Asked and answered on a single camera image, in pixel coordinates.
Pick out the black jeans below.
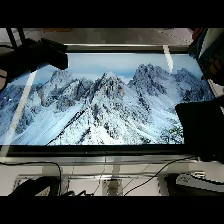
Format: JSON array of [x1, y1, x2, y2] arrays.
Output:
[[174, 99, 224, 163]]

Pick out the black cable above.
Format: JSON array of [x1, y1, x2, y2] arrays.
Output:
[[122, 155, 199, 197], [0, 160, 64, 197]]

